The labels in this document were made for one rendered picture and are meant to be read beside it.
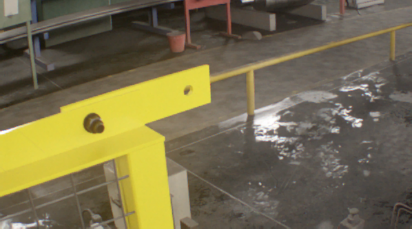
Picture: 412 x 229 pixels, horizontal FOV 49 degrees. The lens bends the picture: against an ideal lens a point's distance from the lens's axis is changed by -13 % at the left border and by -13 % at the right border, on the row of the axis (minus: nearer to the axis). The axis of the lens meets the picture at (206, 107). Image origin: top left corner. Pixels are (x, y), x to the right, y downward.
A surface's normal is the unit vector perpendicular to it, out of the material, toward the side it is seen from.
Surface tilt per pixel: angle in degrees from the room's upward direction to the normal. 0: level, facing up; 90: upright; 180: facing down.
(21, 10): 90
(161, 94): 90
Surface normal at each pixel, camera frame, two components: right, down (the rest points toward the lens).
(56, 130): 0.61, 0.26
